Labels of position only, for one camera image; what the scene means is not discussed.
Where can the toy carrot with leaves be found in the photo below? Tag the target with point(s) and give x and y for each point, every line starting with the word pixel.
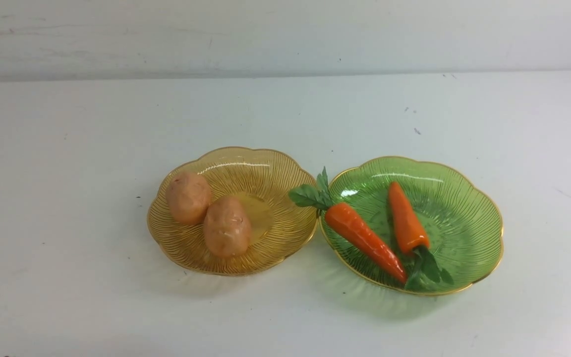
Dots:
pixel 349 235

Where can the toy potato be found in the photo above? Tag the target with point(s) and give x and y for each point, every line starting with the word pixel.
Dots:
pixel 188 196
pixel 227 228

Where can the green ribbed plastic plate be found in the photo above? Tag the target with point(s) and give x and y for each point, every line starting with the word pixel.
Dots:
pixel 464 225

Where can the amber ribbed plastic plate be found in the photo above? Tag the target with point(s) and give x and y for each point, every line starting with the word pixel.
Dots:
pixel 261 179

